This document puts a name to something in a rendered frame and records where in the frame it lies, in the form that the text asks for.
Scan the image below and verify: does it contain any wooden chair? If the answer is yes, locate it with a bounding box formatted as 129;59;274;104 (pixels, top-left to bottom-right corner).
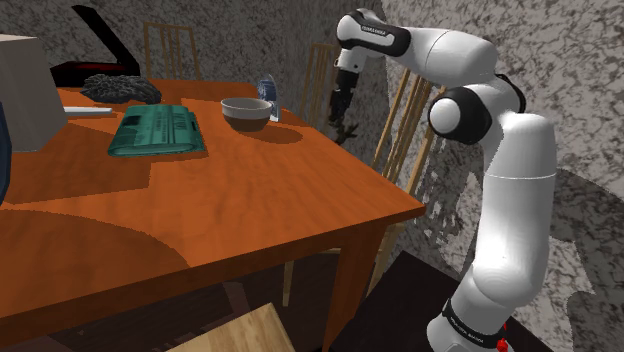
166;302;297;352
298;42;343;134
281;67;448;309
142;20;203;82

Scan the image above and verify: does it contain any blue glass ornament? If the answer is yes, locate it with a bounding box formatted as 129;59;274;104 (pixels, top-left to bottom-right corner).
257;73;282;123

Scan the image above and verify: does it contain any white and brown bowl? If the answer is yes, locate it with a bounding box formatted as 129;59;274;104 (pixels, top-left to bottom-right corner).
220;96;274;133

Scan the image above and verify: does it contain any orange wooden table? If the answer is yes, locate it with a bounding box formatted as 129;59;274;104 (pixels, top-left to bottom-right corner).
0;77;428;352

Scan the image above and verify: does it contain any green folded newspaper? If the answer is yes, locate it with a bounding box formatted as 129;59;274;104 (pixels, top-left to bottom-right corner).
107;103;207;158

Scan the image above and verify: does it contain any dark robot stand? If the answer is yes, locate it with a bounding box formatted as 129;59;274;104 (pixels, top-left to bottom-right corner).
327;251;555;352

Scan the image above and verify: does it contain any dark grey crumpled cloth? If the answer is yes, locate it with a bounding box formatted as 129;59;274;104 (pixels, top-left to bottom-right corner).
80;73;163;106

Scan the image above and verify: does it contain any black open laptop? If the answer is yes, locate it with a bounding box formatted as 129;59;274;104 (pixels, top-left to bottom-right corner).
49;4;143;89

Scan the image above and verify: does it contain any white flat stick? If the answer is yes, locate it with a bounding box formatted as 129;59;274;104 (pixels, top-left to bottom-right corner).
63;106;114;117

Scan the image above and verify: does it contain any grey box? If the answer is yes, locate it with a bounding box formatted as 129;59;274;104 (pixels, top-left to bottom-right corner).
0;33;69;154

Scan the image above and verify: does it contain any dark blue object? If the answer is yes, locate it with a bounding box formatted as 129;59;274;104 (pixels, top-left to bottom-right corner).
0;101;13;207

